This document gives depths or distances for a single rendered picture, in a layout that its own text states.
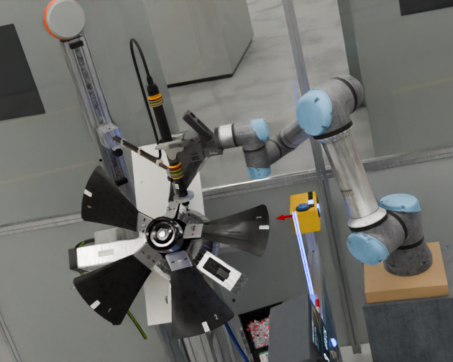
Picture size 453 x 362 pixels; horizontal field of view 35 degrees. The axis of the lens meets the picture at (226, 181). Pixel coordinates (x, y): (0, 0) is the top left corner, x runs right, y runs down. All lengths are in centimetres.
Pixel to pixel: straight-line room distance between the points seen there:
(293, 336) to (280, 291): 167
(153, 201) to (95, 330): 111
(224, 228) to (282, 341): 75
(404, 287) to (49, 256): 186
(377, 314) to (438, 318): 18
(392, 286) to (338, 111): 58
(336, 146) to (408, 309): 56
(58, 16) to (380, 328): 163
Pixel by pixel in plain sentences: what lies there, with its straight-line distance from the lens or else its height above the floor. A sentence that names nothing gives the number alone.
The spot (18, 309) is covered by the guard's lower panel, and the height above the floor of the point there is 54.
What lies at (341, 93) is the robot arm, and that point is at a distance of 200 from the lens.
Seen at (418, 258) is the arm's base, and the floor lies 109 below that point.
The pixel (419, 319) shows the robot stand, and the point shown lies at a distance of 226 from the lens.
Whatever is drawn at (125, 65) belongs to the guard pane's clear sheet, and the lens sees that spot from 303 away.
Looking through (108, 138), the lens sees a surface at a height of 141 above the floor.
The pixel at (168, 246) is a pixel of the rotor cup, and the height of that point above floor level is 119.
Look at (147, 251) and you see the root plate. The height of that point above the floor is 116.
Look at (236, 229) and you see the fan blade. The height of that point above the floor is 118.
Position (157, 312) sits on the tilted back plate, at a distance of 269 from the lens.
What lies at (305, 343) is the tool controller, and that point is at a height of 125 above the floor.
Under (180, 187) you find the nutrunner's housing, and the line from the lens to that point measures 236.
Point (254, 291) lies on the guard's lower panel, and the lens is 342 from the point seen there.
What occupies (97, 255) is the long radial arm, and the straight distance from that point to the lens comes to 266.
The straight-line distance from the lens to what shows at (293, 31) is 291.
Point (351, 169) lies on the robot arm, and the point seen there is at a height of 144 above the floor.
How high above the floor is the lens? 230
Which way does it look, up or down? 24 degrees down
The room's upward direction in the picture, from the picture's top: 15 degrees counter-clockwise
